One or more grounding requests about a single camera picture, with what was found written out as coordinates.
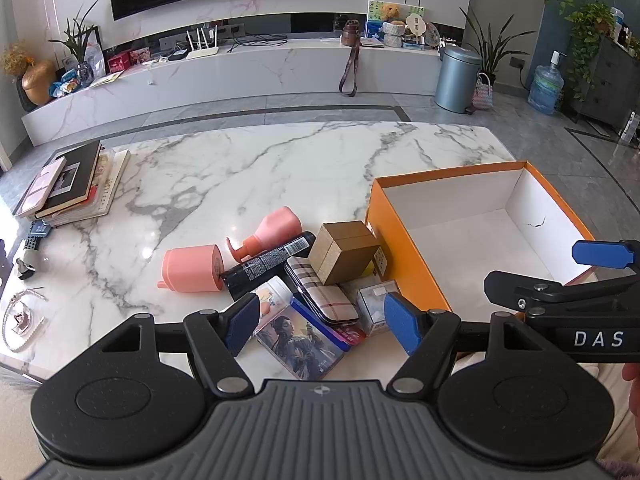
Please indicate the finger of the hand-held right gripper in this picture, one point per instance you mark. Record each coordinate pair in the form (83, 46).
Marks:
(530, 287)
(597, 253)

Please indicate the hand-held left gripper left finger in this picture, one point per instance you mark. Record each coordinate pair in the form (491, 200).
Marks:
(244, 319)

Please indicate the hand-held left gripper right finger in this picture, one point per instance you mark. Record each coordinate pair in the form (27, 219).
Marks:
(402, 322)

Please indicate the clear plastic box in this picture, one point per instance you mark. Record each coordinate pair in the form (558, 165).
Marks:
(372, 305)

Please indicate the orange cardboard box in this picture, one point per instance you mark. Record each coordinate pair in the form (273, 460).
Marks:
(480, 240)

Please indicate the pink cylindrical bottle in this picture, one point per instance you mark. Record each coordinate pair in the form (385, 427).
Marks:
(192, 269)

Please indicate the brown cardboard box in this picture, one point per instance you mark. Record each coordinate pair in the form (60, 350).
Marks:
(345, 252)

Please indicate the pink pump bottle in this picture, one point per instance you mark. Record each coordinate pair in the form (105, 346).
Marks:
(272, 230)

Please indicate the person's right hand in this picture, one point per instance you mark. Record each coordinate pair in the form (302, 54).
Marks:
(633, 385)

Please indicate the white printed bottle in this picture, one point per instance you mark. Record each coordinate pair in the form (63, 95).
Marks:
(274, 295)

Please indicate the red small packet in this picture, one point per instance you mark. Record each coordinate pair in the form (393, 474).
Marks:
(350, 335)

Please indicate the illustrated card box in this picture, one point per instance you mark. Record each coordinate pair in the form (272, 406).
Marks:
(300, 347)

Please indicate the blue flat box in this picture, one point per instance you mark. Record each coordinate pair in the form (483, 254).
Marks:
(327, 332)

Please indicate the plaid case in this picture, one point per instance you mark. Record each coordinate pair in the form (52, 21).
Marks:
(322, 292)

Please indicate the grey cabinet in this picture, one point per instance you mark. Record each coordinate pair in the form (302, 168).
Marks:
(607, 85)

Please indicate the blue water jug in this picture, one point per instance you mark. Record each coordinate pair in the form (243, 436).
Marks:
(545, 87)

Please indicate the beige large book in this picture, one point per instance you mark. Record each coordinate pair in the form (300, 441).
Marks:
(112, 180)

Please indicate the small woven bag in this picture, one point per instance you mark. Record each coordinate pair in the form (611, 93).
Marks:
(483, 96)

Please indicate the red-edged book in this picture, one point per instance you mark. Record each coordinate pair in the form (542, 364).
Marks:
(93, 196)

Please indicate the grey pedal trash can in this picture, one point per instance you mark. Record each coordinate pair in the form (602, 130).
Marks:
(456, 80)

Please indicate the black notebook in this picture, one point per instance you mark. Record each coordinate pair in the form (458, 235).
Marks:
(75, 175)

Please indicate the trailing ivy plant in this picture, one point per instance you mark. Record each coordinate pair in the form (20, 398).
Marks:
(587, 30)

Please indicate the tall leafy floor plant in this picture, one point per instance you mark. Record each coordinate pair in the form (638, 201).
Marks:
(492, 47)

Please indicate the white marble television console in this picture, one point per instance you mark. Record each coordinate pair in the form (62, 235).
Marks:
(240, 80)

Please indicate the pink notebook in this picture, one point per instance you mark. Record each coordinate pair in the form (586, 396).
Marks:
(42, 185)

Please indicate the decorative plate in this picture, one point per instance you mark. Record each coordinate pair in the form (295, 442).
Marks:
(432, 35)

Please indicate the white router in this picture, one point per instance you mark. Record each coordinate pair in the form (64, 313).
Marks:
(202, 50)

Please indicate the red gift box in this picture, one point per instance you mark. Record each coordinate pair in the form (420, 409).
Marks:
(140, 56)
(119, 63)

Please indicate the round tins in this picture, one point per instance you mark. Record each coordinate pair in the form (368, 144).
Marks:
(394, 35)

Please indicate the blue snack bags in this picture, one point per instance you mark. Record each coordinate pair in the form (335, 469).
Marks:
(64, 84)

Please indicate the teddy bear picture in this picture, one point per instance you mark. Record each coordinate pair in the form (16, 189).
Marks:
(390, 12)

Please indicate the gold vase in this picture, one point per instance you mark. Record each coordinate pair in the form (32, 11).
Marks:
(39, 82)

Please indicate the potted plant in glass vase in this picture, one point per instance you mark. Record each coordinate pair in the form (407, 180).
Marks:
(80, 45)

